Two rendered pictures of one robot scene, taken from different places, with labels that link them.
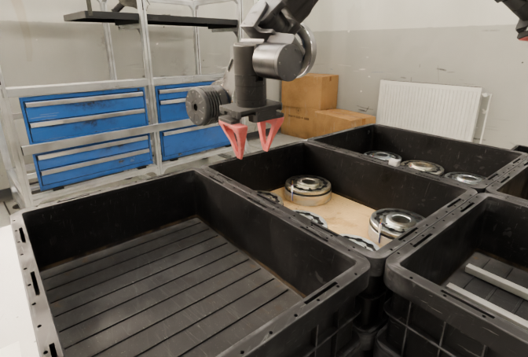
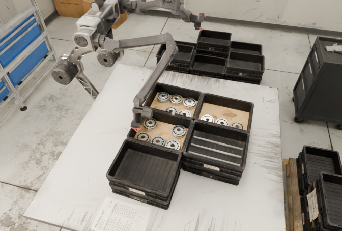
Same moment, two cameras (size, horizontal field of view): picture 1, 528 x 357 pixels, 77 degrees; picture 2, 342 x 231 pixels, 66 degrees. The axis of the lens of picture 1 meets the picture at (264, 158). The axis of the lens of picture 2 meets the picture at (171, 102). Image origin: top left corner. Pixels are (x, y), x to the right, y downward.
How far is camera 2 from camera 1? 1.38 m
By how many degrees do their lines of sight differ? 38
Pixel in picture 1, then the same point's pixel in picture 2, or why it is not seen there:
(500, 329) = (199, 157)
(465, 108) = not seen: outside the picture
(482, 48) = not seen: outside the picture
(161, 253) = (131, 164)
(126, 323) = (141, 181)
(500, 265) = (199, 132)
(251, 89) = (139, 119)
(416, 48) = not seen: outside the picture
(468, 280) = (194, 140)
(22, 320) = (100, 193)
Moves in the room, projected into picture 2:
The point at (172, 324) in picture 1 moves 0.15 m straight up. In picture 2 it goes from (149, 176) to (148, 164)
